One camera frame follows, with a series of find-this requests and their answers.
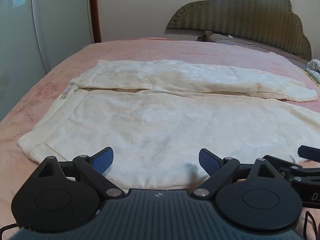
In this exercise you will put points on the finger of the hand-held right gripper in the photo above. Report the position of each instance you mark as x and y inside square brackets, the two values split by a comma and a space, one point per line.
[282, 163]
[310, 152]

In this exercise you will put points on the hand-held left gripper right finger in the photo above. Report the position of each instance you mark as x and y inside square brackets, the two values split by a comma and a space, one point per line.
[209, 161]

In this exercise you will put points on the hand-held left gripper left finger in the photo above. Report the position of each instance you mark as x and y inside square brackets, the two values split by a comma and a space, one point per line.
[103, 160]

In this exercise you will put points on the cream pants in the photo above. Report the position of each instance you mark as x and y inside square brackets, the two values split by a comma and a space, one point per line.
[160, 120]

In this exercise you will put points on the yellow quilt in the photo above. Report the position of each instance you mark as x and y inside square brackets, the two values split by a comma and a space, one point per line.
[315, 82]

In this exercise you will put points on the white patterned cloth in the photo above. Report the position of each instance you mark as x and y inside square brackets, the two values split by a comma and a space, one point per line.
[313, 66]

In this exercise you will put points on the pink blanket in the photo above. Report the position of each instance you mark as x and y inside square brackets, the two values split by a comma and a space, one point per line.
[175, 50]

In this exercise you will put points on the grey pillow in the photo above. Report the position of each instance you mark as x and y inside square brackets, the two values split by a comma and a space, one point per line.
[237, 41]

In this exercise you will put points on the white wardrobe with flower decals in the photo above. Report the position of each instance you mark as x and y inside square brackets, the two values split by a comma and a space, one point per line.
[62, 17]

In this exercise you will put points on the olive padded headboard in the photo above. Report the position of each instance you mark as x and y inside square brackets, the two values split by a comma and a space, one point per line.
[237, 12]

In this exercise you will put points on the brown wooden door frame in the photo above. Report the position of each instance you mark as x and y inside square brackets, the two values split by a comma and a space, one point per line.
[96, 12]

